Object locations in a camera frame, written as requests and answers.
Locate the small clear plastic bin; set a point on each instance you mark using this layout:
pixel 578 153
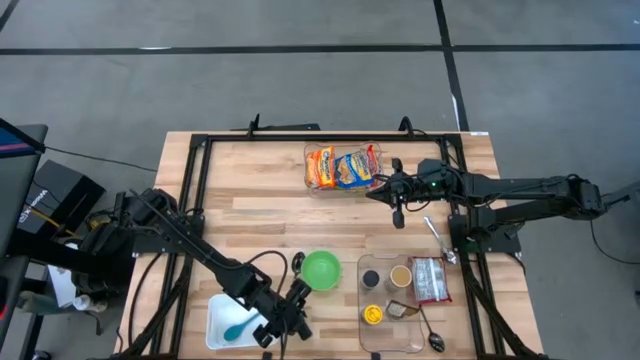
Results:
pixel 312 192

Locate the red ramen noodle pack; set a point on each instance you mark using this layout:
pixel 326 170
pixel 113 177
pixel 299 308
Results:
pixel 430 280

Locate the white paper sheet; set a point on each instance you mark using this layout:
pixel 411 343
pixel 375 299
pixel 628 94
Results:
pixel 62 285

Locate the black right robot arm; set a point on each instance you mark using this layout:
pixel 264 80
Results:
pixel 525 192

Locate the teal plastic spoon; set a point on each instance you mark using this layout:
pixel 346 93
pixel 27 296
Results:
pixel 235 331

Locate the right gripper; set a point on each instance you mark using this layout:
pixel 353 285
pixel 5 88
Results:
pixel 425 187

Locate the tan lid spice jar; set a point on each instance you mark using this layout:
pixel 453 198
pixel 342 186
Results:
pixel 401 276

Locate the black equipment stand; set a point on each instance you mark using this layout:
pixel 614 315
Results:
pixel 75 255

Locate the orange chicken ramen pack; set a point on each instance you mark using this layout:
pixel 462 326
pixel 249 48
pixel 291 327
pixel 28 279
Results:
pixel 320 167

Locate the black aluminium table frame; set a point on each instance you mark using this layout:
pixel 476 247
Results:
pixel 325 137

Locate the yellow lid jar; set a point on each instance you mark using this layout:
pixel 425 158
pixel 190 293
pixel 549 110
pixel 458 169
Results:
pixel 373 314

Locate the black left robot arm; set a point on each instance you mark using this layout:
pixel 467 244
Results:
pixel 200 250

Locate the metal spoon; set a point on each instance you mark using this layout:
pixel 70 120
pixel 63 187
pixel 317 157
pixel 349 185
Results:
pixel 449 257
pixel 436 342
pixel 298 261

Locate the blue soy sauce ramen pack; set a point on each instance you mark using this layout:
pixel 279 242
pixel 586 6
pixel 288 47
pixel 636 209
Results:
pixel 355 170

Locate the large clear plastic bin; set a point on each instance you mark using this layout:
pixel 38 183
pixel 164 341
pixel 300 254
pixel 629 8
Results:
pixel 395 342

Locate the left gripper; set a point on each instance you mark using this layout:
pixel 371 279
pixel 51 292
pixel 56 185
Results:
pixel 280 310

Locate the white table label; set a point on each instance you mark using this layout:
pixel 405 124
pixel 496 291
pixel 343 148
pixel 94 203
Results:
pixel 480 133

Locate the green plastic bowl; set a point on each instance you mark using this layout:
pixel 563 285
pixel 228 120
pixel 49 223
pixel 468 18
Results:
pixel 321 270

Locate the dark computer monitor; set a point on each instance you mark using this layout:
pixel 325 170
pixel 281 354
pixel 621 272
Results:
pixel 20 190

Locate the black equipment box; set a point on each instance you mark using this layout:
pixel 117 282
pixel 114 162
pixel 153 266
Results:
pixel 65 190

